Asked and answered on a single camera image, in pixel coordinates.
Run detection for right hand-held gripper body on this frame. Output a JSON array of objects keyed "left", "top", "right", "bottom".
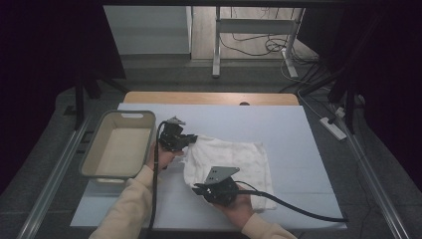
[{"left": 203, "top": 165, "right": 242, "bottom": 207}]

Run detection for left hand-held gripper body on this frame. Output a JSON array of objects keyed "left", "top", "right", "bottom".
[{"left": 158, "top": 116, "right": 187, "bottom": 152}]

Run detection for white baby romper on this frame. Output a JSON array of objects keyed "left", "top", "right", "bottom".
[{"left": 181, "top": 133, "right": 278, "bottom": 212}]

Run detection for beige basket with grey rim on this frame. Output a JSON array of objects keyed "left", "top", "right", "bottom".
[{"left": 79, "top": 110, "right": 157, "bottom": 185}]

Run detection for person's left hand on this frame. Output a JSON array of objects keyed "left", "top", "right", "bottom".
[{"left": 145, "top": 142, "right": 185, "bottom": 173}]

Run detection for person's right hand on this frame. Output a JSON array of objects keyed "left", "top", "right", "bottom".
[{"left": 212, "top": 192, "right": 257, "bottom": 230}]

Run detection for white cabinet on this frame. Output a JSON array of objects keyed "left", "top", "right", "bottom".
[{"left": 103, "top": 5, "right": 193, "bottom": 56}]

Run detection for white power strip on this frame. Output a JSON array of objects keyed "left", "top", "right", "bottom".
[{"left": 318, "top": 117, "right": 347, "bottom": 141}]

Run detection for dark curtain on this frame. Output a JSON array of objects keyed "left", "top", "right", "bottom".
[
  {"left": 0, "top": 0, "right": 126, "bottom": 195},
  {"left": 298, "top": 6, "right": 422, "bottom": 183}
]

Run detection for left hand-held gripper black cable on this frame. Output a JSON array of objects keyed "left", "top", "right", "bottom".
[{"left": 147, "top": 120, "right": 168, "bottom": 232}]

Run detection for hand-held gripper black cable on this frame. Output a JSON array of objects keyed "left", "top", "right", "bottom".
[
  {"left": 233, "top": 180, "right": 349, "bottom": 223},
  {"left": 147, "top": 120, "right": 168, "bottom": 232}
]

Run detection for right hand-held gripper black cable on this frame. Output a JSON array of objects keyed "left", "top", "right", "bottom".
[{"left": 233, "top": 180, "right": 349, "bottom": 223}]

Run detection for black floor cable tangle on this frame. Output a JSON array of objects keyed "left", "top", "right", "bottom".
[{"left": 218, "top": 33, "right": 319, "bottom": 66}]

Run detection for white floor cable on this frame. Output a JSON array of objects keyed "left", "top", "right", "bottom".
[{"left": 280, "top": 49, "right": 332, "bottom": 120}]

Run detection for white metal desk frame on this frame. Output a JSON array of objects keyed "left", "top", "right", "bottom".
[{"left": 212, "top": 6, "right": 307, "bottom": 79}]

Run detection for aluminium rail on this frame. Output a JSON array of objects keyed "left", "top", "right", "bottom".
[
  {"left": 346, "top": 132, "right": 411, "bottom": 239},
  {"left": 16, "top": 116, "right": 93, "bottom": 239}
]

